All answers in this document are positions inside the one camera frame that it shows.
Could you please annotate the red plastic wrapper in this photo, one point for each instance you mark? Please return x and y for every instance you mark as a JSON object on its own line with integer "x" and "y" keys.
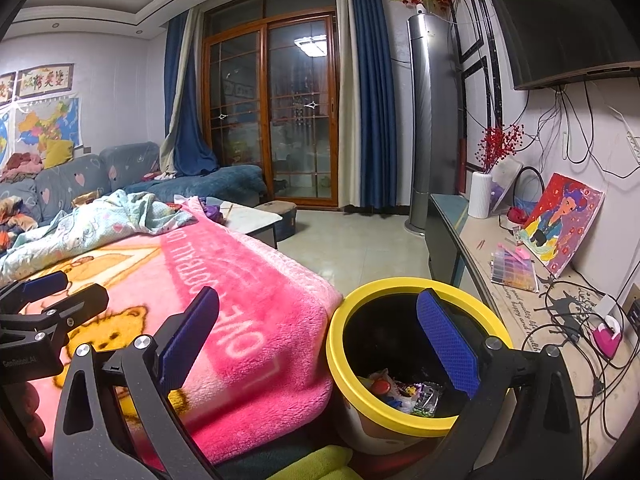
{"x": 382, "y": 386}

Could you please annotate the yellow pillow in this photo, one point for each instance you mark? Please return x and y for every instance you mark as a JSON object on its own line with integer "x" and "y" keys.
{"x": 57, "y": 152}

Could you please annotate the white power adapter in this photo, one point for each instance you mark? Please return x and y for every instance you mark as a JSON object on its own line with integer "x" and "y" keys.
{"x": 607, "y": 305}

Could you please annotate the purple plastic bag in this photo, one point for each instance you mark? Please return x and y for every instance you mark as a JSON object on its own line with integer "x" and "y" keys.
{"x": 212, "y": 210}

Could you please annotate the white ribbed vase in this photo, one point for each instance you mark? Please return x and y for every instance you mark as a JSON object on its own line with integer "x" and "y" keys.
{"x": 480, "y": 195}

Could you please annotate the orange patterned cloth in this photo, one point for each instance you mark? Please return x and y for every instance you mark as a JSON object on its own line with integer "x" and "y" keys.
{"x": 12, "y": 215}

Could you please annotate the yellow rimmed bin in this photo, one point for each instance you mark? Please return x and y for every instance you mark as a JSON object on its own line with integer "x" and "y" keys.
{"x": 340, "y": 330}

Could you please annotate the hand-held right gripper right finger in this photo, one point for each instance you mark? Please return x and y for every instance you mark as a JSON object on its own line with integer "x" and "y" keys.
{"x": 447, "y": 340}

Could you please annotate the world map poster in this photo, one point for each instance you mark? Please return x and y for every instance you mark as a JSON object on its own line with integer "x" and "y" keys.
{"x": 4, "y": 132}

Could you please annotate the blue curtain with beige lining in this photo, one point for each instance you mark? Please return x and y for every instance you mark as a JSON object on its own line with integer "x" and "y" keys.
{"x": 190, "y": 110}
{"x": 375, "y": 110}

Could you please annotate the pink tape dispenser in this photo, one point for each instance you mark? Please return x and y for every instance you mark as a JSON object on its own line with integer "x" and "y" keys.
{"x": 605, "y": 342}

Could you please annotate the grey tower air conditioner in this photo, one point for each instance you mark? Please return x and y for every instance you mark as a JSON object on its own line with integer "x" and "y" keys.
{"x": 430, "y": 135}

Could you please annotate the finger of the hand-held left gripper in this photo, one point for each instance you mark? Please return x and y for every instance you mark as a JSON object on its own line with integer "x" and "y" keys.
{"x": 42, "y": 282}
{"x": 75, "y": 302}

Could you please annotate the black wall television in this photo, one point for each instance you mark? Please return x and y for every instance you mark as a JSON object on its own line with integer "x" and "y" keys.
{"x": 560, "y": 20}

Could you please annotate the beige top TV cabinet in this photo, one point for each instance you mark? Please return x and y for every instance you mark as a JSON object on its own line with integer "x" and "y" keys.
{"x": 480, "y": 245}

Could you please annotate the small white camera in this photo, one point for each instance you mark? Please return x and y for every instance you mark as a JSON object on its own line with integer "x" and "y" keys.
{"x": 420, "y": 8}

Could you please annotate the colourful portrait painting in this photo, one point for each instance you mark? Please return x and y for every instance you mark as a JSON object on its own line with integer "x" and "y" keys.
{"x": 560, "y": 225}

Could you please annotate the white canvas board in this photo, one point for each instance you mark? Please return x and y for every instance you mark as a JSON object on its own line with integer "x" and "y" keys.
{"x": 507, "y": 180}

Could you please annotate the framed calligraphy picture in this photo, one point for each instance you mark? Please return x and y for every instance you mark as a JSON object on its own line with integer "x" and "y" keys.
{"x": 45, "y": 80}

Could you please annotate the colourful bead organizer box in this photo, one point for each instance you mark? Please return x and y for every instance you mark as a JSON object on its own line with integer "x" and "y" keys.
{"x": 515, "y": 270}

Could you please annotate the dark stool with beige top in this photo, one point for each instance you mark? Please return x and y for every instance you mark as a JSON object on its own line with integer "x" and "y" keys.
{"x": 280, "y": 206}

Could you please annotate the country map poster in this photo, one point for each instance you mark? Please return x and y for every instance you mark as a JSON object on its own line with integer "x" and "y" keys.
{"x": 50, "y": 122}

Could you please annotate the black wall socket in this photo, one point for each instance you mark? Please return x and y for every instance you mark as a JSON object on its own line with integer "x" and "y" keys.
{"x": 634, "y": 310}

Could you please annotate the blue sofa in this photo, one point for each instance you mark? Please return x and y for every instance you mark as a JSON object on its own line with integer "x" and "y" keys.
{"x": 235, "y": 180}

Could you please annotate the brown paper box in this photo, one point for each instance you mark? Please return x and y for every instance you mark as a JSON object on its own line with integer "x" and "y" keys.
{"x": 87, "y": 199}

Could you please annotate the yellow-green cloth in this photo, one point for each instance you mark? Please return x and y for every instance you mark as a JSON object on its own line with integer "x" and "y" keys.
{"x": 315, "y": 462}

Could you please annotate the person's left hand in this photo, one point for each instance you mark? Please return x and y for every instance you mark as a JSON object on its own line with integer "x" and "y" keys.
{"x": 30, "y": 405}

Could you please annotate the pile of red clothes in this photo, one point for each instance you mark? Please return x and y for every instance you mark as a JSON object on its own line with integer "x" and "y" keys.
{"x": 22, "y": 162}

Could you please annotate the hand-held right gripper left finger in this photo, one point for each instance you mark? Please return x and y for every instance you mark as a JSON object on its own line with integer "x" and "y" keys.
{"x": 187, "y": 335}

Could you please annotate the white top coffee table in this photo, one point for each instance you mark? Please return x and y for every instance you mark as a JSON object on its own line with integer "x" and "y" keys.
{"x": 250, "y": 220}

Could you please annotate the pink printed blanket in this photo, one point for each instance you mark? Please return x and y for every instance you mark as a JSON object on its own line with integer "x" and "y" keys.
{"x": 260, "y": 280}

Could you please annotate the purple candy wrapper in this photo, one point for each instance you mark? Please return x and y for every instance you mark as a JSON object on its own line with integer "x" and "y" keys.
{"x": 430, "y": 394}

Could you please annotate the light blue printed quilt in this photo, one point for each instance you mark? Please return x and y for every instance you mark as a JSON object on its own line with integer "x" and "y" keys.
{"x": 100, "y": 225}

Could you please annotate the wooden framed glass sliding door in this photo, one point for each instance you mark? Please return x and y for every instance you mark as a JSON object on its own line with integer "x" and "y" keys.
{"x": 295, "y": 110}

